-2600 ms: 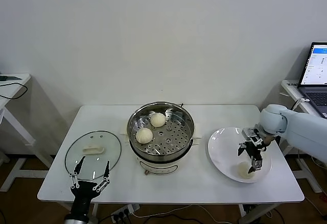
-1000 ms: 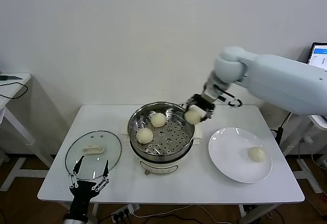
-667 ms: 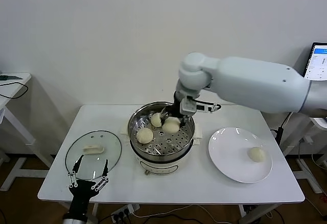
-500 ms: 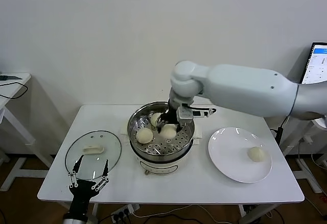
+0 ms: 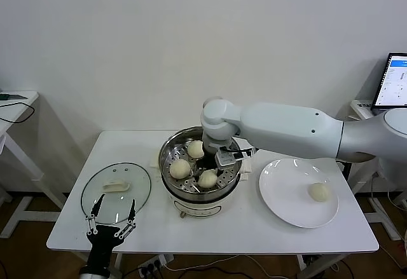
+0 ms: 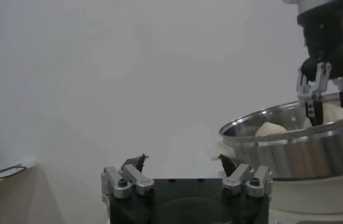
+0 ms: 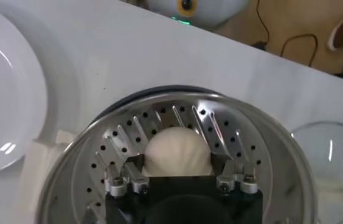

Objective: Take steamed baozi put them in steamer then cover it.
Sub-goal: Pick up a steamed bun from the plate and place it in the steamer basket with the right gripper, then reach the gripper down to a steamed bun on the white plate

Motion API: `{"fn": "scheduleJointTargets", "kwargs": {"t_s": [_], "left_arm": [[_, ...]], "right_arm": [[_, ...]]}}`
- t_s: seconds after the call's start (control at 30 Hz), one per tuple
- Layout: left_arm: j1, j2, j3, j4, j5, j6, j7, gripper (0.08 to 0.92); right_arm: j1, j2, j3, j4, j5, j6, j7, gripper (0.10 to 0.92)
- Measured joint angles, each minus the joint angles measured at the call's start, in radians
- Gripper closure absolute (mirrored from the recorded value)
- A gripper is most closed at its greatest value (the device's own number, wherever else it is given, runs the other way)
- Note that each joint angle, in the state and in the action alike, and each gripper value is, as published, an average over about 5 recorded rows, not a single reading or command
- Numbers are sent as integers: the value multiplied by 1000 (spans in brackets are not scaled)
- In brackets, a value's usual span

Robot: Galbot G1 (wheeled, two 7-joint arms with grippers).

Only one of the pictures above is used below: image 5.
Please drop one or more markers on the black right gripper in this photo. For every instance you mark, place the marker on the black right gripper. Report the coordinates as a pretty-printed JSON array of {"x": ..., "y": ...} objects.
[{"x": 206, "y": 161}]

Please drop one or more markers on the stainless steel steamer basket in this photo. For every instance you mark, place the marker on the stainless steel steamer basket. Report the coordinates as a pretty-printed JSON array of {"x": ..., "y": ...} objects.
[{"x": 168, "y": 152}]

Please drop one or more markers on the round glass lid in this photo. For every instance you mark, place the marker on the round glass lid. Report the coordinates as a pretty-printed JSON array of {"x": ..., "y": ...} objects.
[{"x": 133, "y": 180}]

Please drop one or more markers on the dark flat device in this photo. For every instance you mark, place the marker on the dark flat device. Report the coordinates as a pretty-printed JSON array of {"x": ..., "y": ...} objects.
[{"x": 12, "y": 96}]

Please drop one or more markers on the white steamed baozi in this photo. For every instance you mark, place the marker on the white steamed baozi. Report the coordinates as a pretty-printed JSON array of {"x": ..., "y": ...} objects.
[
  {"x": 180, "y": 168},
  {"x": 207, "y": 180},
  {"x": 319, "y": 192},
  {"x": 195, "y": 149}
]

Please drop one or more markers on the white power strip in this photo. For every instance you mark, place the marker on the white power strip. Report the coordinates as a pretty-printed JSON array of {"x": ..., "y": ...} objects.
[{"x": 152, "y": 264}]

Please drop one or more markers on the white laptop side table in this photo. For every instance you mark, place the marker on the white laptop side table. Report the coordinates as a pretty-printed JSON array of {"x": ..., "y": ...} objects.
[{"x": 362, "y": 112}]

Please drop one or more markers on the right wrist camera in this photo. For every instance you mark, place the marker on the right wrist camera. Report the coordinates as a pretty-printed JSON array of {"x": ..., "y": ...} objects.
[{"x": 225, "y": 157}]

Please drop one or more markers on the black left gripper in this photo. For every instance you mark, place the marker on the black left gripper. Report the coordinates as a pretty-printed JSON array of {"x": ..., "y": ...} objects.
[{"x": 103, "y": 241}]

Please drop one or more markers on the grey open laptop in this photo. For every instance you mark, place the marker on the grey open laptop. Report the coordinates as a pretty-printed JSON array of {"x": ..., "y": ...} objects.
[{"x": 394, "y": 78}]

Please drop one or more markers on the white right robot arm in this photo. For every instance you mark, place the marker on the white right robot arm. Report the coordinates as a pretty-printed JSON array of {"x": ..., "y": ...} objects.
[{"x": 280, "y": 129}]

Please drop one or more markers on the cream electric cooker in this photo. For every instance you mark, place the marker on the cream electric cooker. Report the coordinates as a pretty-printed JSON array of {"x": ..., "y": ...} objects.
[{"x": 197, "y": 207}]

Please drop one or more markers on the white round plate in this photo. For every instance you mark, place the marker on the white round plate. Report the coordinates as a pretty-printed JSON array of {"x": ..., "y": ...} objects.
[{"x": 271, "y": 177}]

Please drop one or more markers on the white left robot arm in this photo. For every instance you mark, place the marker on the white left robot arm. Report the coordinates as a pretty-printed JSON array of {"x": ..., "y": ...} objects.
[{"x": 93, "y": 274}]

